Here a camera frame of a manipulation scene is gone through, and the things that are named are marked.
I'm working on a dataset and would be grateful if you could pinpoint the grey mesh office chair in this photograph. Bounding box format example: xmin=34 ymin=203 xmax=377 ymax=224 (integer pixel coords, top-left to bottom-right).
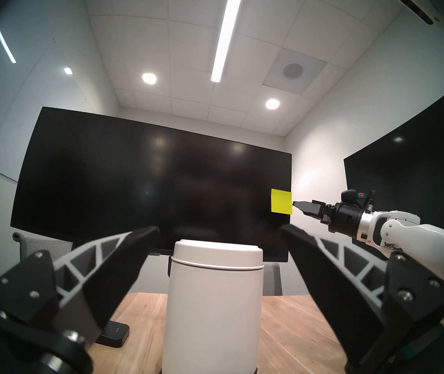
xmin=12 ymin=232 xmax=74 ymax=261
xmin=263 ymin=262 xmax=283 ymax=296

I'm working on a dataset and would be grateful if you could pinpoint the round ceiling speaker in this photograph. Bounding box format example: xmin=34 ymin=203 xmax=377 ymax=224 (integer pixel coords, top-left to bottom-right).
xmin=282 ymin=63 xmax=304 ymax=80

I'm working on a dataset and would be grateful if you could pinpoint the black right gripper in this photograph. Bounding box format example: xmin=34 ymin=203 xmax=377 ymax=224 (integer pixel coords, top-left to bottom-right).
xmin=293 ymin=200 xmax=363 ymax=238

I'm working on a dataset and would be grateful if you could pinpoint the large black wall television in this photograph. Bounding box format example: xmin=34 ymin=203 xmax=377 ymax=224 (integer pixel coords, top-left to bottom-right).
xmin=343 ymin=71 xmax=444 ymax=241

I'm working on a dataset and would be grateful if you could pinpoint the white robot head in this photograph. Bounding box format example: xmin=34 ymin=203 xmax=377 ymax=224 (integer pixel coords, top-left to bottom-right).
xmin=388 ymin=0 xmax=444 ymax=27

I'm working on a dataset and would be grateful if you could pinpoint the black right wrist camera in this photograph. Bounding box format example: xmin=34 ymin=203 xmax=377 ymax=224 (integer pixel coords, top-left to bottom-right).
xmin=341 ymin=189 xmax=376 ymax=212

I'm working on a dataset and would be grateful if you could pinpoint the yellow sticky note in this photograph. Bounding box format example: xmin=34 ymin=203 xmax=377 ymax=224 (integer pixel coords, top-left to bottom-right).
xmin=271 ymin=189 xmax=293 ymax=215

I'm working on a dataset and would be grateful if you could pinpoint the white pedal trash can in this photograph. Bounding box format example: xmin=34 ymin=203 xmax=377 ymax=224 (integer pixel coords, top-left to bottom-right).
xmin=162 ymin=239 xmax=264 ymax=374

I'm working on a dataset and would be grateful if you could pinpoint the glass whiteboard with writing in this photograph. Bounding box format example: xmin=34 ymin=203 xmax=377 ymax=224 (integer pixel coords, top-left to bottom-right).
xmin=0 ymin=11 xmax=90 ymax=183

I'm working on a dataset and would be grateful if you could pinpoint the black curved computer monitor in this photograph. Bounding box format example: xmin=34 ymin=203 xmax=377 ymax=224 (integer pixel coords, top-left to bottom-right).
xmin=10 ymin=106 xmax=293 ymax=263

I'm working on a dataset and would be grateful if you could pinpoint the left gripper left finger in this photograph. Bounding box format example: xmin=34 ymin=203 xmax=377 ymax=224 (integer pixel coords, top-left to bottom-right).
xmin=0 ymin=226 xmax=160 ymax=345

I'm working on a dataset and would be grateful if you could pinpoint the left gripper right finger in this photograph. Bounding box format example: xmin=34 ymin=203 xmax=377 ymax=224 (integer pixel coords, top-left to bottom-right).
xmin=280 ymin=224 xmax=444 ymax=372

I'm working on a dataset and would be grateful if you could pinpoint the linear ceiling light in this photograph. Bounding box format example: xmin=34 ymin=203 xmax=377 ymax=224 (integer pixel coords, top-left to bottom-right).
xmin=211 ymin=0 xmax=245 ymax=83

